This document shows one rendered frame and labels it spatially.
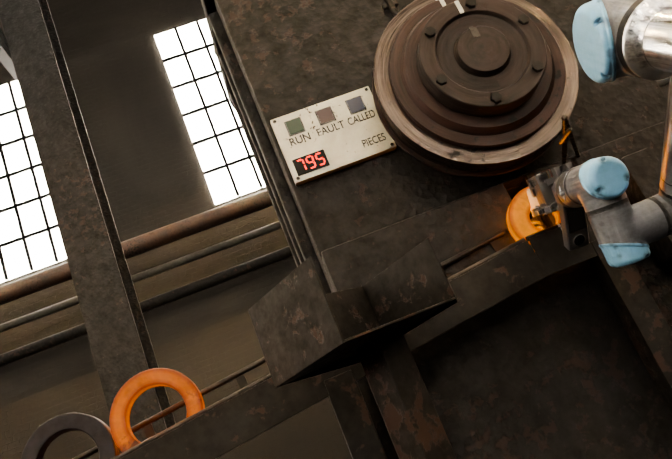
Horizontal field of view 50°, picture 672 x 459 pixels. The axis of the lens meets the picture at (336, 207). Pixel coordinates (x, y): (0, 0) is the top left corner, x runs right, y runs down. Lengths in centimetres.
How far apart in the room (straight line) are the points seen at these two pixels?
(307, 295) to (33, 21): 434
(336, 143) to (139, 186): 679
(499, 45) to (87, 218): 325
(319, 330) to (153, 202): 731
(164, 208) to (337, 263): 675
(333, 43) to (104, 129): 710
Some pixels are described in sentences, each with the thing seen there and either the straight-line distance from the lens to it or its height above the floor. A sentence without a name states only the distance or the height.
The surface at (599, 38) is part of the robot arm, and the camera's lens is 106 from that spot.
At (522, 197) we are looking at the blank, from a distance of 162.
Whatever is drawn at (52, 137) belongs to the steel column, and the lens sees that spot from 476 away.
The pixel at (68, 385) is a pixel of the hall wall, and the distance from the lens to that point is 806.
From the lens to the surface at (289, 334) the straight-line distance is 113.
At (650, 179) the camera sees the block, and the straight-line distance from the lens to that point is 168.
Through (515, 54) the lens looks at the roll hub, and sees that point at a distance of 165.
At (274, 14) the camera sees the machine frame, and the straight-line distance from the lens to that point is 195.
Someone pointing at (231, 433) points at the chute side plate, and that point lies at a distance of 144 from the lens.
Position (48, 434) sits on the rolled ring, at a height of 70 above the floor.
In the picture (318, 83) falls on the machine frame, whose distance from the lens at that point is 183.
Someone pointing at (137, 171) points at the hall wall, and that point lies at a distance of 852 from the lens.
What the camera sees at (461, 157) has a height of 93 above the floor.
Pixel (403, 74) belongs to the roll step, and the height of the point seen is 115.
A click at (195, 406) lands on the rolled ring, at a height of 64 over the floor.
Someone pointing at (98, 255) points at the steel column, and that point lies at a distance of 437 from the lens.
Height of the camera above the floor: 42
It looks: 19 degrees up
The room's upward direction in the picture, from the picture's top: 23 degrees counter-clockwise
